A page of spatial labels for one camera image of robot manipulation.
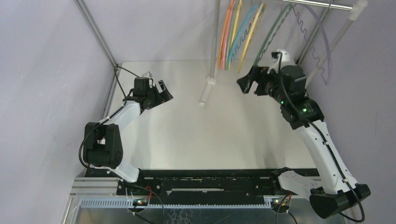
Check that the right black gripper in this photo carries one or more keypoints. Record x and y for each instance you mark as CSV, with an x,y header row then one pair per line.
x,y
258,82

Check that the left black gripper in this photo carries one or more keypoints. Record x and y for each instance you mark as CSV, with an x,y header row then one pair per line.
x,y
166,95

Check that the light green plastic hanger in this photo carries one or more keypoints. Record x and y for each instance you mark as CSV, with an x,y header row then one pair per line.
x,y
230,33

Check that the teal plastic hanger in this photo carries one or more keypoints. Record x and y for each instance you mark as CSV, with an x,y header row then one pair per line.
x,y
243,29

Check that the pink plastic hanger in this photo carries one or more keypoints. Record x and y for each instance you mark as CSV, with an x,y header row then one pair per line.
x,y
226,33

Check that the pale yellow plastic hanger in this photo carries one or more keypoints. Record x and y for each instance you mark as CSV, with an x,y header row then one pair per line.
x,y
256,20

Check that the dark green plastic hanger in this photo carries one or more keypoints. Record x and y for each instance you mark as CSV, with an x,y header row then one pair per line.
x,y
272,32

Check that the purple plastic hanger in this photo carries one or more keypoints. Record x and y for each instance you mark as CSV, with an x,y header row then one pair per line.
x,y
319,27

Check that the orange plastic hanger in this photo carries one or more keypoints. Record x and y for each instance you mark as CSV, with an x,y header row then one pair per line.
x,y
223,33

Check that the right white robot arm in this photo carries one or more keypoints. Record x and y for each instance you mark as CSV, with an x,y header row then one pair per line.
x,y
336,190

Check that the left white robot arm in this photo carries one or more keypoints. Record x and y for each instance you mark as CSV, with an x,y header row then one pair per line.
x,y
102,145

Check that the left small circuit board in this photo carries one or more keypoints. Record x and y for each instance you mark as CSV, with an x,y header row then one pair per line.
x,y
140,202

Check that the small circuit board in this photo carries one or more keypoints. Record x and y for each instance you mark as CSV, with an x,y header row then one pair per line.
x,y
140,202
277,203

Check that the right small circuit board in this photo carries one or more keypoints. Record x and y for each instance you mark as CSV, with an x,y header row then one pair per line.
x,y
277,203

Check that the chrome clothes rack bar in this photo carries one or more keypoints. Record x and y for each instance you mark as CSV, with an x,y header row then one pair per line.
x,y
321,4

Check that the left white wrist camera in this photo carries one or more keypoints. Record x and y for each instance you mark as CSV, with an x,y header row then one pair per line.
x,y
148,75

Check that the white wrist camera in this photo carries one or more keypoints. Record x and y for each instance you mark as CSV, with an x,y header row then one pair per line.
x,y
281,58
148,75

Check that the white clothes rack left post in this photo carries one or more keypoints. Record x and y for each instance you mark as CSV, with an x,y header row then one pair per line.
x,y
211,79

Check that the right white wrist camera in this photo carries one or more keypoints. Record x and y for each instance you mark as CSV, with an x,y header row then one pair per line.
x,y
281,58

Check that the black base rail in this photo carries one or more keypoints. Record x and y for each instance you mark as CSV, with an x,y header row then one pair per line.
x,y
203,186

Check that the white slotted cable duct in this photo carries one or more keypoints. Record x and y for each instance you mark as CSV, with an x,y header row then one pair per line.
x,y
122,202

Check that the left aluminium frame profile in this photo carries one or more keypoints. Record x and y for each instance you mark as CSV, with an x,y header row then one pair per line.
x,y
74,204

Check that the aluminium frame profile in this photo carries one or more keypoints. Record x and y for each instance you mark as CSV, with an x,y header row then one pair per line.
x,y
327,12
74,204

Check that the right aluminium frame profile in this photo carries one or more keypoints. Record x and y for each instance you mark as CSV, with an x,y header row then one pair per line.
x,y
327,12

